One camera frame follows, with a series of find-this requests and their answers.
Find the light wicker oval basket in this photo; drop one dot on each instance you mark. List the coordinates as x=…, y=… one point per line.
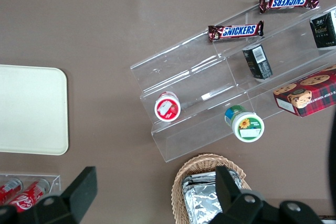
x=181, y=182

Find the dark carton with barcode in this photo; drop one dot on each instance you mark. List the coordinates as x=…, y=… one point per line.
x=257, y=62

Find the green sunflower lid cup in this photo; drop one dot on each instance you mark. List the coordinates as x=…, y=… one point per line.
x=246, y=125

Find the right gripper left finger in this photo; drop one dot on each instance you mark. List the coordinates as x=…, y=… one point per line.
x=78, y=195

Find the red lid yogurt cup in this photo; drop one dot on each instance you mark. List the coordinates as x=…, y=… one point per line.
x=167, y=107

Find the clear acrylic bottle rack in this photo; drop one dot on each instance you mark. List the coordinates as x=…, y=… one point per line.
x=53, y=182

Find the dark carton with white side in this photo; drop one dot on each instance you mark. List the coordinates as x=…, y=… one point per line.
x=323, y=30

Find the Snickers chocolate bar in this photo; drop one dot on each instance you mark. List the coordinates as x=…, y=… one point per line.
x=288, y=1
x=236, y=31

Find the beige plastic tray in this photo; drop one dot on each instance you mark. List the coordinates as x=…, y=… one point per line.
x=31, y=108

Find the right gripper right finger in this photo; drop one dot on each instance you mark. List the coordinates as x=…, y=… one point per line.
x=231, y=195

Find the red tartan cookie box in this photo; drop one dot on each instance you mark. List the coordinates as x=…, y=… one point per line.
x=309, y=93

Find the clear acrylic stepped shelf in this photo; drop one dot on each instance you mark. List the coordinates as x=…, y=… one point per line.
x=199, y=82

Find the foil wrapped pack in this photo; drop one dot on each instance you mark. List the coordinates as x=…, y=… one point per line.
x=202, y=176
x=199, y=203

